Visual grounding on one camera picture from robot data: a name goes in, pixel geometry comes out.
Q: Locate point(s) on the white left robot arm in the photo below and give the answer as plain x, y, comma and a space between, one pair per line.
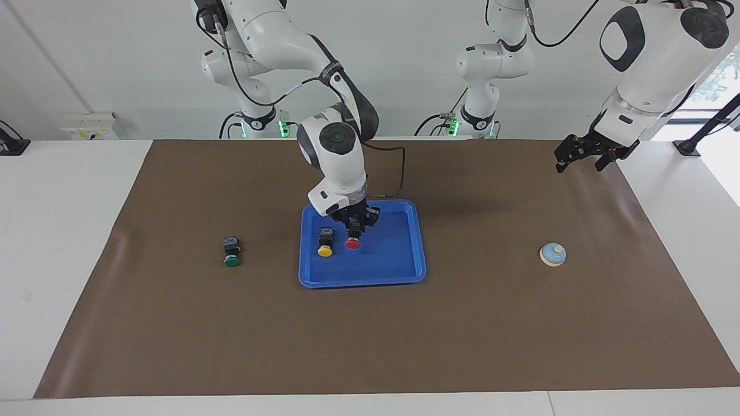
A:
653, 69

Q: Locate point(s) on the black table clamp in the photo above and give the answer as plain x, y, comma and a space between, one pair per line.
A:
11, 145

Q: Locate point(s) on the white wall socket box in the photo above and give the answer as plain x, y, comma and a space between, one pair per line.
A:
89, 127

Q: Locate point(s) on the light blue desk bell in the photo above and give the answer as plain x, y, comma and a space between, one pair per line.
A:
552, 254

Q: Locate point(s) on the black stand with pole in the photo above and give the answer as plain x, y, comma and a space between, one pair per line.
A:
688, 147

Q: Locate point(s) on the red push button switch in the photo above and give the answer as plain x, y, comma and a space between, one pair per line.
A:
352, 244

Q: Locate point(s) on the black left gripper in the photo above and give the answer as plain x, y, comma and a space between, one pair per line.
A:
595, 141

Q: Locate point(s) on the yellow push button switch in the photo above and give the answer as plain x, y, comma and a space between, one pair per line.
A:
325, 251

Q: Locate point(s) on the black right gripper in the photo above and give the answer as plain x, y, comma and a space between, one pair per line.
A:
350, 212

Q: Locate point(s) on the green push button switch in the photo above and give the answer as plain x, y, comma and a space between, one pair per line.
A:
232, 261

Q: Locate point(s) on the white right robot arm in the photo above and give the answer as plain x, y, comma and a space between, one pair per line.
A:
338, 162

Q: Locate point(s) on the blue plastic tray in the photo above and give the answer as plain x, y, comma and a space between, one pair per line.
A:
387, 260

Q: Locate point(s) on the brown table mat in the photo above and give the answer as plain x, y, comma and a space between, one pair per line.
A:
370, 335

